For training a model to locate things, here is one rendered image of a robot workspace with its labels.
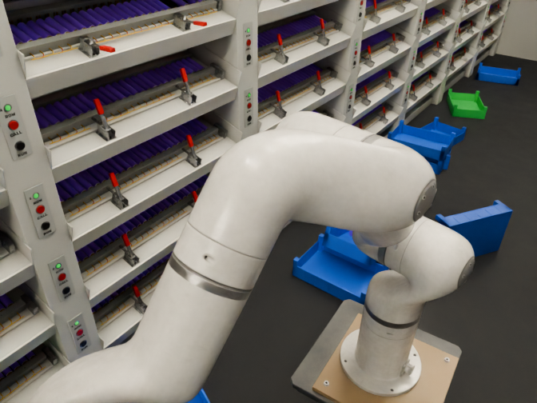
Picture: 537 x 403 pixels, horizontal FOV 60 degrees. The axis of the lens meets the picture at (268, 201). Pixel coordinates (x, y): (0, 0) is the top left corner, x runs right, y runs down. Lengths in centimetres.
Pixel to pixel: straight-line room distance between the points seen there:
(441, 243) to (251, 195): 52
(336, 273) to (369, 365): 74
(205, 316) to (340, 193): 18
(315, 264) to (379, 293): 88
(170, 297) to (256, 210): 12
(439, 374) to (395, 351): 17
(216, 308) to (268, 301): 126
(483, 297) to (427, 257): 103
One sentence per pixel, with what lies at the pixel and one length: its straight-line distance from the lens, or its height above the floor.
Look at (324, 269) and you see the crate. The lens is 184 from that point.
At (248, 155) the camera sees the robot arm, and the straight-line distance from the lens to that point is 44.
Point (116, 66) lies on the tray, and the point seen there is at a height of 90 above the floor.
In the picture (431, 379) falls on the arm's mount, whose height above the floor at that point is 29.
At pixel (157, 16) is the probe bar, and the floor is 97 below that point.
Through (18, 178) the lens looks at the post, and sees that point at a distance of 104.
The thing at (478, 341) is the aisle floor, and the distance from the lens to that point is 175.
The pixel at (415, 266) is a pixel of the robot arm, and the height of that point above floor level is 66.
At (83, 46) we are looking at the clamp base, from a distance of 108.
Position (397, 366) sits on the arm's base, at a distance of 114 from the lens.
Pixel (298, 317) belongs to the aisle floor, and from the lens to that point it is 167.
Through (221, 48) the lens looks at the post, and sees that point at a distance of 142.
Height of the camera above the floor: 123
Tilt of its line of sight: 34 degrees down
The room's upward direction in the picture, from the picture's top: 1 degrees clockwise
